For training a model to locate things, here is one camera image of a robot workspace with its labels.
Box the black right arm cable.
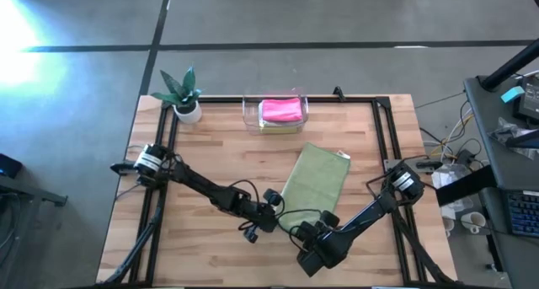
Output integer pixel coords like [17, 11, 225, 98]
[275, 207, 324, 242]

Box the dark side stand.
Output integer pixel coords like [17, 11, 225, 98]
[0, 153, 68, 289]

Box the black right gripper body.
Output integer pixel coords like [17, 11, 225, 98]
[296, 221, 358, 269]

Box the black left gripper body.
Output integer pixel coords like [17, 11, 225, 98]
[248, 200, 280, 234]

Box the yellow microfiber towel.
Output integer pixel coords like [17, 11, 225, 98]
[259, 123, 300, 135]

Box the blue sticky note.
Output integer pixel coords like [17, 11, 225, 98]
[499, 85, 526, 104]

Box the sage green teal-edged towel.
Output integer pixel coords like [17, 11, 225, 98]
[277, 142, 352, 233]

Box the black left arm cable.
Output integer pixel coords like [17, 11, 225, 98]
[227, 179, 287, 232]

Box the grey office desk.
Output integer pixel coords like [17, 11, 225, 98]
[462, 75, 539, 289]

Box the clear plastic bin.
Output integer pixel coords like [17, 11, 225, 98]
[242, 94, 311, 136]

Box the pink microfiber towel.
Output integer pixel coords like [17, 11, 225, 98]
[260, 97, 304, 123]

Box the black desk device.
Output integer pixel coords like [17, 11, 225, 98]
[513, 76, 539, 124]

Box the black slanted pole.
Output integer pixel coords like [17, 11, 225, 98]
[479, 38, 539, 92]

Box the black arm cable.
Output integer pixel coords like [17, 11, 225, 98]
[227, 179, 287, 232]
[275, 207, 324, 242]

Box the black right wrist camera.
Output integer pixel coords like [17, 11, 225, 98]
[321, 211, 340, 228]

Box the black keyboard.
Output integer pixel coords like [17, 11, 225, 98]
[507, 190, 539, 238]

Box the large white mug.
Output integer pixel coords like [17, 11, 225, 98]
[461, 211, 488, 235]

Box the black power adapter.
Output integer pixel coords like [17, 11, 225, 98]
[456, 149, 477, 166]

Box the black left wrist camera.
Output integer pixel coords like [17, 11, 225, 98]
[263, 188, 283, 206]

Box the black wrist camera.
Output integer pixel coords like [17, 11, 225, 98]
[321, 211, 340, 228]
[263, 188, 283, 206]

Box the grey metal base plate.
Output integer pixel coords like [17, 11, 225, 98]
[109, 161, 140, 177]
[382, 158, 443, 173]

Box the black aluminium table frame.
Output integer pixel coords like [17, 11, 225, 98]
[103, 95, 458, 286]

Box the white plant pot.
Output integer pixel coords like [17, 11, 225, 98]
[173, 99, 203, 125]

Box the white crumpled plastic bag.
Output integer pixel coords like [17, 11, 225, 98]
[431, 162, 475, 218]

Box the grey crumpled bag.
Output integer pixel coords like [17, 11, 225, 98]
[488, 116, 539, 159]

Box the white floor cable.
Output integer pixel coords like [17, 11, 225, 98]
[423, 114, 475, 162]

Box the black wide strap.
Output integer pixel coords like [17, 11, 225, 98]
[435, 165, 498, 206]

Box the green snake plant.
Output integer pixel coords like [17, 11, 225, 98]
[151, 66, 203, 109]

